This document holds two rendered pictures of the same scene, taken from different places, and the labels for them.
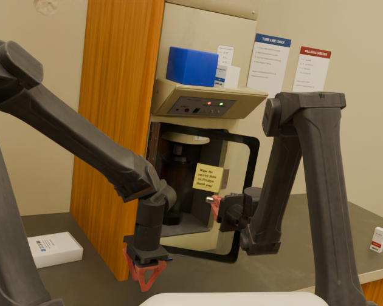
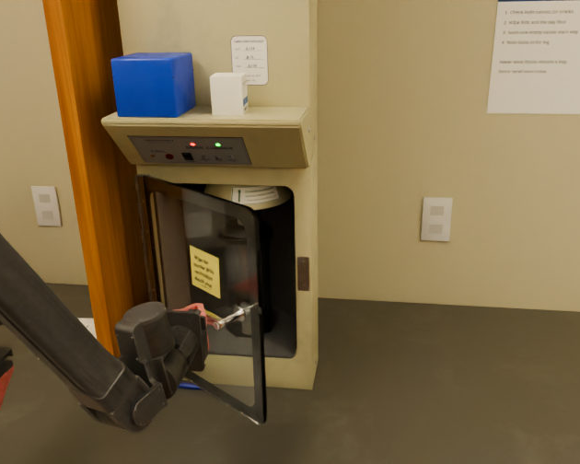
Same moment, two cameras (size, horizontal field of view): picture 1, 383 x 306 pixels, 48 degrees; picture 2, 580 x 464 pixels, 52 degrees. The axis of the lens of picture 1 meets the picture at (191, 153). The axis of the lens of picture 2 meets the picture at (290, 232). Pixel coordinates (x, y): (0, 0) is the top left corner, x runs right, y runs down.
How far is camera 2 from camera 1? 1.00 m
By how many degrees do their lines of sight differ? 41
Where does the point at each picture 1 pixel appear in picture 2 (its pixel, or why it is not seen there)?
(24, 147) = not seen: hidden behind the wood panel
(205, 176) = (202, 268)
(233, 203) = (173, 323)
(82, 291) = (51, 403)
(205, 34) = (199, 21)
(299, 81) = not seen: outside the picture
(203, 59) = (143, 72)
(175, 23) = (139, 13)
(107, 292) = (74, 413)
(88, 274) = not seen: hidden behind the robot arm
